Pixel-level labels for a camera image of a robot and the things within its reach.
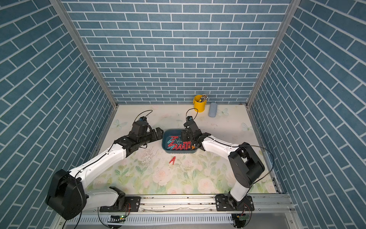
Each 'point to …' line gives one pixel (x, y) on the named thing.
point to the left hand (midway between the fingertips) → (161, 133)
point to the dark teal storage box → (177, 132)
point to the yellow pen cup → (200, 106)
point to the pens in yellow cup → (203, 98)
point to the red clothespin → (172, 160)
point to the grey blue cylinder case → (213, 109)
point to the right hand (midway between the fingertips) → (185, 133)
